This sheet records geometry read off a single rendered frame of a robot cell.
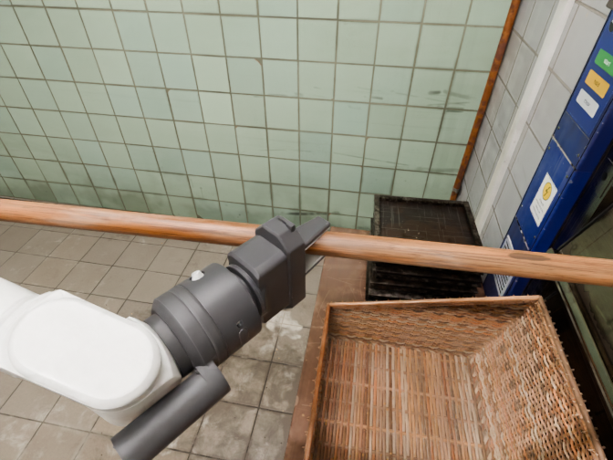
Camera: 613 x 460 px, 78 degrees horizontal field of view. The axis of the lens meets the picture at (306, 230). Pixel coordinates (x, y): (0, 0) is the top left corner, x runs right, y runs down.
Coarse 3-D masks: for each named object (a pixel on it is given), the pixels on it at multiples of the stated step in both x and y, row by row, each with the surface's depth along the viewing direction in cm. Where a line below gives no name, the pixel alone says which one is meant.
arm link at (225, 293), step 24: (264, 240) 40; (288, 240) 38; (216, 264) 38; (240, 264) 38; (264, 264) 37; (288, 264) 39; (192, 288) 35; (216, 288) 35; (240, 288) 35; (264, 288) 38; (288, 288) 42; (216, 312) 34; (240, 312) 35; (264, 312) 39; (240, 336) 35
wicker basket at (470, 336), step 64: (384, 320) 96; (448, 320) 92; (512, 320) 88; (320, 384) 81; (384, 384) 94; (448, 384) 94; (512, 384) 82; (576, 384) 67; (384, 448) 83; (448, 448) 83; (512, 448) 76; (576, 448) 63
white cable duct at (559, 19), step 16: (560, 0) 93; (560, 16) 92; (560, 32) 94; (544, 48) 99; (544, 64) 99; (528, 96) 106; (528, 112) 108; (512, 128) 115; (512, 144) 115; (496, 176) 124; (496, 192) 126; (480, 208) 137; (480, 224) 136
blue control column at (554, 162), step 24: (552, 144) 86; (576, 144) 76; (600, 144) 71; (552, 168) 85; (576, 168) 75; (528, 192) 96; (576, 192) 78; (528, 216) 94; (552, 216) 83; (504, 240) 107; (528, 240) 93; (552, 240) 87
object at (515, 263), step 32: (32, 224) 50; (64, 224) 48; (96, 224) 48; (128, 224) 47; (160, 224) 46; (192, 224) 46; (224, 224) 46; (352, 256) 44; (384, 256) 43; (416, 256) 43; (448, 256) 42; (480, 256) 42; (512, 256) 41; (544, 256) 41; (576, 256) 41
